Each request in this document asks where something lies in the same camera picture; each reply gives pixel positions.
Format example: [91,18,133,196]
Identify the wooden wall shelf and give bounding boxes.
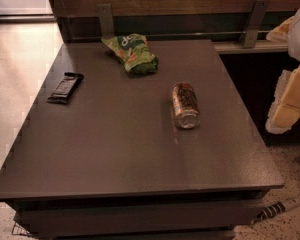
[213,40,288,54]

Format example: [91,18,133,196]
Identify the wire rack corner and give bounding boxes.
[11,213,32,237]

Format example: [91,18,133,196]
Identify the orange soda can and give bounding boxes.
[172,82,200,129]

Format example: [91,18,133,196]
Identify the green chip bag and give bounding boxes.
[102,33,159,75]

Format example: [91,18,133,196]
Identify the metal bracket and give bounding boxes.
[97,3,115,37]
[240,0,270,49]

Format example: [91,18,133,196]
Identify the striped object on floor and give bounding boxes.
[251,198,300,224]

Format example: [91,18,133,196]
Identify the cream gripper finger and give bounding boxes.
[266,17,293,42]
[265,65,300,134]

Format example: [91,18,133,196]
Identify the right metal bracket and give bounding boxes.
[240,0,270,49]

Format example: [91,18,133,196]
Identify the dark chocolate bar wrapper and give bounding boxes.
[47,72,84,104]

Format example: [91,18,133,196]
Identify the left metal bracket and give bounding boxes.
[97,3,115,37]

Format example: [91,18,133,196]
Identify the dark cabinet drawer base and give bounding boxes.
[9,190,264,240]

